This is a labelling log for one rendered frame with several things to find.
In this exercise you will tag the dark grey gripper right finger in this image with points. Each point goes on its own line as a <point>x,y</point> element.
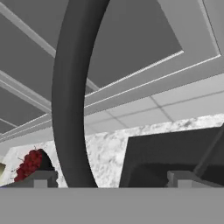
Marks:
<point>180,176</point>

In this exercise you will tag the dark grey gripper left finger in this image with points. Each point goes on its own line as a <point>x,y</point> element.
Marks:
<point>45,176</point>

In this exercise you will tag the dark grey curved faucet spout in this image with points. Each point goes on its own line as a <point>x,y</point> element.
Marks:
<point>68,96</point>

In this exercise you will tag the red grape bunch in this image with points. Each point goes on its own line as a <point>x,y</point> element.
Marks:
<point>29,164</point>

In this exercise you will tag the pale yellow object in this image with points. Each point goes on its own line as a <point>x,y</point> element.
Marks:
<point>2,173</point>

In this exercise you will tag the grey panelled cupboard door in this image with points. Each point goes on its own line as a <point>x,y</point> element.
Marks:
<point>137,38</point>
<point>26,67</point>
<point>217,20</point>

